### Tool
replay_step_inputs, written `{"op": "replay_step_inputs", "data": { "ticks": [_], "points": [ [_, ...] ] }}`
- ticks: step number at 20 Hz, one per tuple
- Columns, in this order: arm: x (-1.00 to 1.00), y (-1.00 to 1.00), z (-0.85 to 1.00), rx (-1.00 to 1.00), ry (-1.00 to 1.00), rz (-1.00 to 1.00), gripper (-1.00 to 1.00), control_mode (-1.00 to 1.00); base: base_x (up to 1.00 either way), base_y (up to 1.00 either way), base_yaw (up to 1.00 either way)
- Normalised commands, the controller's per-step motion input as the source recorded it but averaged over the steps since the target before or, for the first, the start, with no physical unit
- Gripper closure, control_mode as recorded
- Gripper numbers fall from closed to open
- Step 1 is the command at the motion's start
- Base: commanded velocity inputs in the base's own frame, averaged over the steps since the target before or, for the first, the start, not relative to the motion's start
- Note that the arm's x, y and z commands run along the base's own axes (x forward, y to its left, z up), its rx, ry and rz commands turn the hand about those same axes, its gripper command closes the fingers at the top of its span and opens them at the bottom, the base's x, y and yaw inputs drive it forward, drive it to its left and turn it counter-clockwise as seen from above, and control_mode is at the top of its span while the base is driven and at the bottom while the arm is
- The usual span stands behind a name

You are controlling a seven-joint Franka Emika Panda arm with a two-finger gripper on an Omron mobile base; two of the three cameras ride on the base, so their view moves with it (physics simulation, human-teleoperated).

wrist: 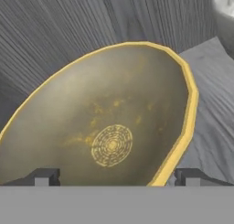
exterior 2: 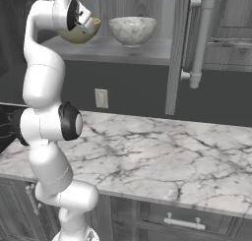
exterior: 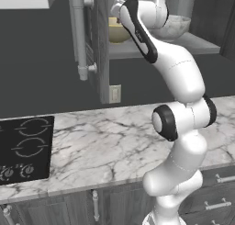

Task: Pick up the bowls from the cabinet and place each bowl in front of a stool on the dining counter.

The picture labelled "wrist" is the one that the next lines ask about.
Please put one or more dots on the white round bowl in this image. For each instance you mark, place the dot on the white round bowl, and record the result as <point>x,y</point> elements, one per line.
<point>226,17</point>

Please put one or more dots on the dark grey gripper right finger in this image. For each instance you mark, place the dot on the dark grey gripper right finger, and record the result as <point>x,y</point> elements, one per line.
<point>192,176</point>

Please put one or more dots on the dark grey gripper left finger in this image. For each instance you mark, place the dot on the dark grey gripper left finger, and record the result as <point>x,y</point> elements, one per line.
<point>42,176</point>

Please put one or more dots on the gold-rimmed brass bowl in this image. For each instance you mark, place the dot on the gold-rimmed brass bowl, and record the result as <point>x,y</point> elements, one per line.
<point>100,118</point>

